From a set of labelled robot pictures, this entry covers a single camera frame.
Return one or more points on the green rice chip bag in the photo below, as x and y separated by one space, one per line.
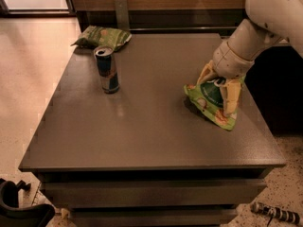
208 100

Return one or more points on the grey drawer cabinet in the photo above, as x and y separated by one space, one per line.
143 156

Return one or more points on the blue silver energy drink can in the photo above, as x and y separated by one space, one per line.
106 65

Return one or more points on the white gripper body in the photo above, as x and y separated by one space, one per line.
231 63

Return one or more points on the left metal wall bracket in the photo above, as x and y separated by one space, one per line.
122 14

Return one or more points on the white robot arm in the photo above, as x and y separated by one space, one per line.
267 23

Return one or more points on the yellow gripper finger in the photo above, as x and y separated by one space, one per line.
208 73
230 93

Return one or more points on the green jalapeno chip bag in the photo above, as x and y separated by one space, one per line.
94 36

